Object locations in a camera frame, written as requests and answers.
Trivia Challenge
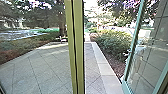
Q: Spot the garden pond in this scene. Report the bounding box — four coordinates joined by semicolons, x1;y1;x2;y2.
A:
0;28;42;42

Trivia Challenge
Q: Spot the green hedge shrub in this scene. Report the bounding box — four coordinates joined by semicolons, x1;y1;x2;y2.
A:
89;29;134;62

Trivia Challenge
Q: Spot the green framed glass door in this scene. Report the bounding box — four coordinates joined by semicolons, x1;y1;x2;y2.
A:
119;0;168;94

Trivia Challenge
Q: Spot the white garden bench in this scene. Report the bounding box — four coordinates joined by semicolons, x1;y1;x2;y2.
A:
54;35;68;43

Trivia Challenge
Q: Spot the brown tree trunk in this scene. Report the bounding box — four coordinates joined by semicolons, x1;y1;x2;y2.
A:
57;0;67;38

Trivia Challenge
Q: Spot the green door post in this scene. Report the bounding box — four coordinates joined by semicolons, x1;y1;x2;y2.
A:
63;0;87;94

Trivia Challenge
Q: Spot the reddish brown shrub bed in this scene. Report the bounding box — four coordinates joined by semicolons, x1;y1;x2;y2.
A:
0;30;62;65

